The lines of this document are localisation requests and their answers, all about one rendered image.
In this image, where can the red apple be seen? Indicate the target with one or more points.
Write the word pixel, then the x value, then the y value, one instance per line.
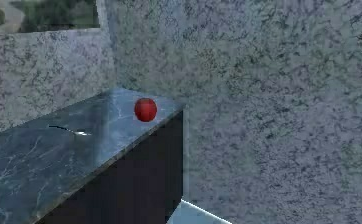
pixel 145 110

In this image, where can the dark marble-topped counter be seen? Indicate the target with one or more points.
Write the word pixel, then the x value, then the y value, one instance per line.
pixel 89 156

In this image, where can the window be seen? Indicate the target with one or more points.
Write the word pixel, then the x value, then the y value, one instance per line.
pixel 49 13

